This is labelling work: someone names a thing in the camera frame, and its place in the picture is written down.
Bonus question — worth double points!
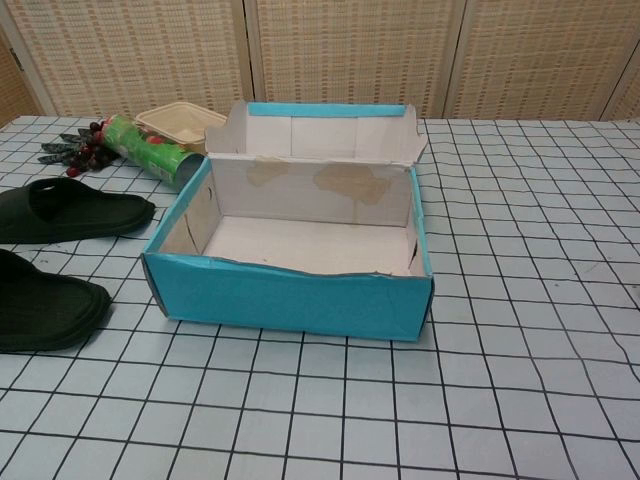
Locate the dark red berry bunch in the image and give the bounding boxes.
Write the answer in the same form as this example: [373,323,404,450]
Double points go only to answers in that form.
[64,119,119,177]

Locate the black rubber slipper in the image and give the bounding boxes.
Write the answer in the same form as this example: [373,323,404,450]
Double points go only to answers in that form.
[0,178,157,245]
[0,248,114,353]

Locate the green cylindrical snack can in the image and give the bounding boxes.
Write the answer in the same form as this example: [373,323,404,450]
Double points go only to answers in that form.
[99,114,206,194]

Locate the blue checked tablecloth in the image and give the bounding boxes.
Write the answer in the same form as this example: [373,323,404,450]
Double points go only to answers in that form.
[0,114,640,480]

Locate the blue cardboard shoe box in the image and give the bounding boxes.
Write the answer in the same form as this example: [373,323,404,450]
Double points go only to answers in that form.
[141,99,434,344]

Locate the beige plastic food container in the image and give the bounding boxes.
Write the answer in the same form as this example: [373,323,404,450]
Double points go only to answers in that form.
[134,101,229,155]

